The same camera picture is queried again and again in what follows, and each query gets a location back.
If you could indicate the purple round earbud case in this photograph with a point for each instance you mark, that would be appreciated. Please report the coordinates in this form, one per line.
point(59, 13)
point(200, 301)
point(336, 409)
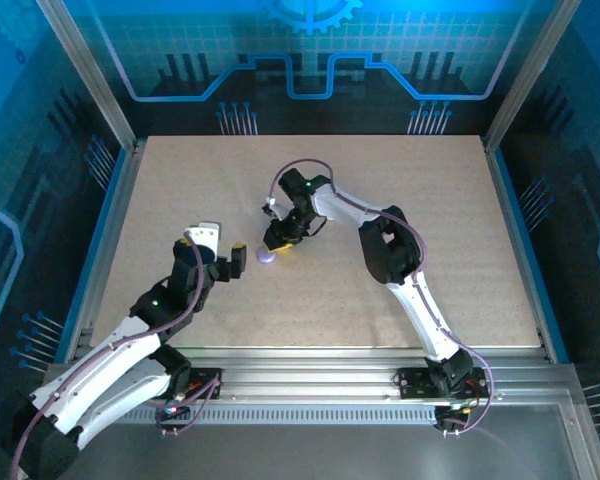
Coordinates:
point(264, 257)

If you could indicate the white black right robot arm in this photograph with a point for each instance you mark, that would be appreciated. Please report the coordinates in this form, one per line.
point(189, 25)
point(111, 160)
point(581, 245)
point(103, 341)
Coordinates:
point(420, 310)

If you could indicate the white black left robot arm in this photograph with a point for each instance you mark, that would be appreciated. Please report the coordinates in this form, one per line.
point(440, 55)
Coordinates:
point(95, 365)

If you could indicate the aluminium table side rail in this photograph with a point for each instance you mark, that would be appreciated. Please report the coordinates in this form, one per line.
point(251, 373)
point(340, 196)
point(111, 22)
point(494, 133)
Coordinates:
point(510, 225)
point(115, 225)

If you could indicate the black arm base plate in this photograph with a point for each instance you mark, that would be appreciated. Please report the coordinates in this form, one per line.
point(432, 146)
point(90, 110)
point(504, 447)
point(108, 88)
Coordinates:
point(412, 382)
point(207, 380)

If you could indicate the aluminium mounting rail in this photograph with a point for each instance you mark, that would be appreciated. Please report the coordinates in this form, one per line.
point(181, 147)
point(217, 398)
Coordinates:
point(305, 375)

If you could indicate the aluminium frame post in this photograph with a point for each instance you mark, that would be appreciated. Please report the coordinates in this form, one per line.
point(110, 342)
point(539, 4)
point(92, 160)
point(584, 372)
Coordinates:
point(90, 80)
point(530, 75)

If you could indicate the grey metal base plate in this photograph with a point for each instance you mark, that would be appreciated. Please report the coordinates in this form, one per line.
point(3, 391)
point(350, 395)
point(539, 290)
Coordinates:
point(305, 455)

